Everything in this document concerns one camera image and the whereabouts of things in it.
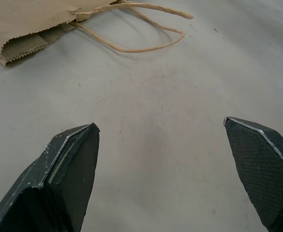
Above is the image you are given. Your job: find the brown paper bag with handles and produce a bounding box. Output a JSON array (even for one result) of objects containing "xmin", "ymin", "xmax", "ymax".
[{"xmin": 0, "ymin": 0, "xmax": 194, "ymax": 68}]

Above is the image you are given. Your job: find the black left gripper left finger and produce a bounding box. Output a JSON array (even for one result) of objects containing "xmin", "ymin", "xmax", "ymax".
[{"xmin": 0, "ymin": 122, "xmax": 100, "ymax": 232}]

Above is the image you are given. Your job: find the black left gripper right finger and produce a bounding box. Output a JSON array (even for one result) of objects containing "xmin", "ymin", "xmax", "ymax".
[{"xmin": 223, "ymin": 116, "xmax": 283, "ymax": 232}]

